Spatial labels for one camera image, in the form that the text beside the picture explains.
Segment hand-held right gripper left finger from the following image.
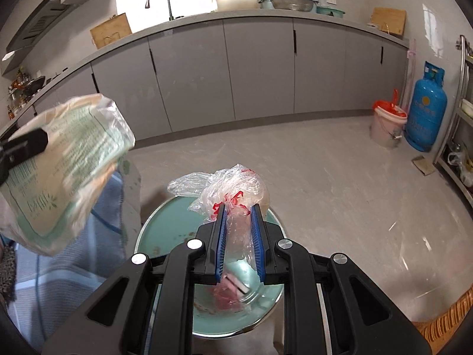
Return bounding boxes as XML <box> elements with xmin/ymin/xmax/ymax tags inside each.
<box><xmin>42</xmin><ymin>207</ymin><xmax>227</xmax><ymax>355</ymax></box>

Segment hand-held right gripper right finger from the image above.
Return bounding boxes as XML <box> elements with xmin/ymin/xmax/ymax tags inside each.
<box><xmin>249</xmin><ymin>205</ymin><xmax>433</xmax><ymax>355</ymax></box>

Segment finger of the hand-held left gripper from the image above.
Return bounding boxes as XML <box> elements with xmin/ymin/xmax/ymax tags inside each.
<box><xmin>0</xmin><ymin>128</ymin><xmax>49</xmax><ymax>186</ymax></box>

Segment green printed plastic packet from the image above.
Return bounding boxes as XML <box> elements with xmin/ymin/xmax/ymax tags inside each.
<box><xmin>0</xmin><ymin>94</ymin><xmax>137</xmax><ymax>256</ymax></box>

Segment pink packet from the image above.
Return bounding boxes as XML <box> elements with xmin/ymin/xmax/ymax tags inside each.
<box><xmin>213</xmin><ymin>272</ymin><xmax>254</xmax><ymax>313</ymax></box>

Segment clear plastic bag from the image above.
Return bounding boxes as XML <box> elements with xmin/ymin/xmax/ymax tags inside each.
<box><xmin>168</xmin><ymin>163</ymin><xmax>272</xmax><ymax>267</ymax></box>

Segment teal metal trash bin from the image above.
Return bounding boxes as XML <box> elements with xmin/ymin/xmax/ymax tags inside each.
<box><xmin>134</xmin><ymin>196</ymin><xmax>287</xmax><ymax>339</ymax></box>

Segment spice rack with bottles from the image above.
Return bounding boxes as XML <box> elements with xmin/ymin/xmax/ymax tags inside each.
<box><xmin>5</xmin><ymin>67</ymin><xmax>30</xmax><ymax>121</ymax></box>

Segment black wok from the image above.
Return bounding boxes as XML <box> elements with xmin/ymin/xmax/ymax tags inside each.
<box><xmin>22</xmin><ymin>76</ymin><xmax>47</xmax><ymax>93</ymax></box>

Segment steel range hood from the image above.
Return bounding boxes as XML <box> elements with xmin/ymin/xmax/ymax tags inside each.
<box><xmin>5</xmin><ymin>0</ymin><xmax>80</xmax><ymax>54</ymax></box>

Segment blue checked cloth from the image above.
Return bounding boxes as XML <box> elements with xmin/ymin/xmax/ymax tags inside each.
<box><xmin>7</xmin><ymin>159</ymin><xmax>143</xmax><ymax>344</ymax></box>

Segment wooden cutting board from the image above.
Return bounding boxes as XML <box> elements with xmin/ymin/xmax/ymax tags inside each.
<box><xmin>90</xmin><ymin>12</ymin><xmax>133</xmax><ymax>49</ymax></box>
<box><xmin>370</xmin><ymin>7</ymin><xmax>407</xmax><ymax>38</ymax></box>

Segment white bucket with red bag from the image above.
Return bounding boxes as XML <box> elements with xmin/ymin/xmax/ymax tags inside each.
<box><xmin>370</xmin><ymin>89</ymin><xmax>408</xmax><ymax>149</ymax></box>

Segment grey kitchen cabinets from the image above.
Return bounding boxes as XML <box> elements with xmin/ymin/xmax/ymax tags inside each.
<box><xmin>0</xmin><ymin>7</ymin><xmax>411</xmax><ymax>149</ymax></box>

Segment cardboard piece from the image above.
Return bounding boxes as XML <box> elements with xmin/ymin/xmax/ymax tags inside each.
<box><xmin>412</xmin><ymin>155</ymin><xmax>437</xmax><ymax>176</ymax></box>

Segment dark kitchen faucet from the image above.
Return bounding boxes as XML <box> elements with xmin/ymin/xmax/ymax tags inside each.
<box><xmin>145</xmin><ymin>0</ymin><xmax>174</xmax><ymax>21</ymax></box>

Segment wicker chair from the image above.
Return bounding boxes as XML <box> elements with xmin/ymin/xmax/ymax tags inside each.
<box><xmin>412</xmin><ymin>288</ymin><xmax>473</xmax><ymax>355</ymax></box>

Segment large blue gas cylinder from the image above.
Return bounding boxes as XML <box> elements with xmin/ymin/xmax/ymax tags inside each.
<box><xmin>404</xmin><ymin>61</ymin><xmax>448</xmax><ymax>152</ymax></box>

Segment teal plastic basket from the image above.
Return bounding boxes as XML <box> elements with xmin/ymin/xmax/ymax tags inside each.
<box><xmin>316</xmin><ymin>5</ymin><xmax>347</xmax><ymax>18</ymax></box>

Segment steel shelf rack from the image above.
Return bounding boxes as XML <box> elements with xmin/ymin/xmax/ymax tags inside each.
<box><xmin>432</xmin><ymin>35</ymin><xmax>473</xmax><ymax>208</ymax></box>

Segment pink mop handle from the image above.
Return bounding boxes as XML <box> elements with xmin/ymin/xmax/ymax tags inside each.
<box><xmin>401</xmin><ymin>39</ymin><xmax>417</xmax><ymax>108</ymax></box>

